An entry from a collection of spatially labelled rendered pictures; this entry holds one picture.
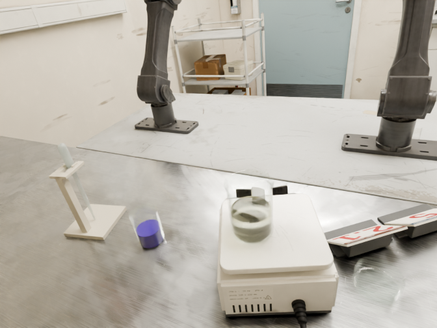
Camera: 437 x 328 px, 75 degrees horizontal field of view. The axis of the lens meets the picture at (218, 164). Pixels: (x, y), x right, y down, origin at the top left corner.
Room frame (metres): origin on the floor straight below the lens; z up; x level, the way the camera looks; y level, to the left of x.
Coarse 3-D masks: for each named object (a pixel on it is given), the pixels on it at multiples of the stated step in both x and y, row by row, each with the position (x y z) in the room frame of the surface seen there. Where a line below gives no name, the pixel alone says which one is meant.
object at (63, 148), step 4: (60, 144) 0.41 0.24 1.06; (64, 144) 0.41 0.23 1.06; (60, 148) 0.40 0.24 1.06; (64, 148) 0.40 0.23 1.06; (60, 152) 0.40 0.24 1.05; (64, 152) 0.40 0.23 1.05; (68, 152) 0.41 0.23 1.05; (64, 156) 0.40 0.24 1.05; (68, 156) 0.40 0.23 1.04; (64, 160) 0.40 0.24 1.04; (68, 160) 0.40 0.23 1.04; (72, 160) 0.41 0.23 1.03; (68, 164) 0.40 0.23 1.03; (72, 164) 0.41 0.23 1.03
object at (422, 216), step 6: (432, 210) 0.31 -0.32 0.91; (414, 216) 0.31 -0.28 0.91; (420, 216) 0.30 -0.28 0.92; (426, 216) 0.29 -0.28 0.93; (432, 216) 0.28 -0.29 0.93; (390, 222) 0.31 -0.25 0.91; (396, 222) 0.30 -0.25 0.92; (402, 222) 0.29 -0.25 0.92; (408, 222) 0.28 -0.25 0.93; (414, 222) 0.27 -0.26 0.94
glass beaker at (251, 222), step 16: (240, 176) 0.27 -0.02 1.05; (256, 176) 0.27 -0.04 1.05; (240, 192) 0.27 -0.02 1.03; (256, 192) 0.27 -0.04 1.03; (240, 208) 0.23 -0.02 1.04; (256, 208) 0.22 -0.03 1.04; (272, 208) 0.24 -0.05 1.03; (240, 224) 0.23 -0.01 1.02; (256, 224) 0.22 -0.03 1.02; (272, 224) 0.24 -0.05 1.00; (240, 240) 0.23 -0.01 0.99; (256, 240) 0.22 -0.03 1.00
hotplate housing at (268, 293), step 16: (288, 272) 0.20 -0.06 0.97; (304, 272) 0.20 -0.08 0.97; (320, 272) 0.19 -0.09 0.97; (336, 272) 0.19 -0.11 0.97; (224, 288) 0.19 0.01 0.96; (240, 288) 0.19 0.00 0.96; (256, 288) 0.19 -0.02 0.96; (272, 288) 0.19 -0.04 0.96; (288, 288) 0.19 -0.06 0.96; (304, 288) 0.19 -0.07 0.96; (320, 288) 0.18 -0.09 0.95; (336, 288) 0.19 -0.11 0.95; (224, 304) 0.20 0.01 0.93; (240, 304) 0.19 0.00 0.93; (256, 304) 0.19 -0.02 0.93; (272, 304) 0.19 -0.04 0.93; (288, 304) 0.19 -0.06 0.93; (304, 304) 0.18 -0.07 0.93; (320, 304) 0.18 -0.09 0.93; (304, 320) 0.16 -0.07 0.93
